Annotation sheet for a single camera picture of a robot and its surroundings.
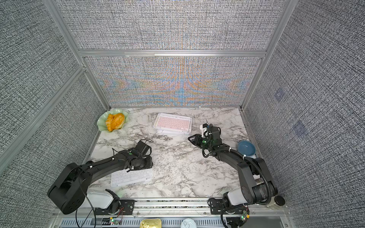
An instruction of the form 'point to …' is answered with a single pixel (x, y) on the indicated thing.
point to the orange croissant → (115, 121)
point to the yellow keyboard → (165, 132)
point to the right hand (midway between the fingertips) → (188, 135)
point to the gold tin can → (151, 223)
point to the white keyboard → (123, 177)
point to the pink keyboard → (172, 122)
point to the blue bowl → (246, 147)
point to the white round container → (188, 223)
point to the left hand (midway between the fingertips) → (153, 164)
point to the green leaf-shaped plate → (101, 119)
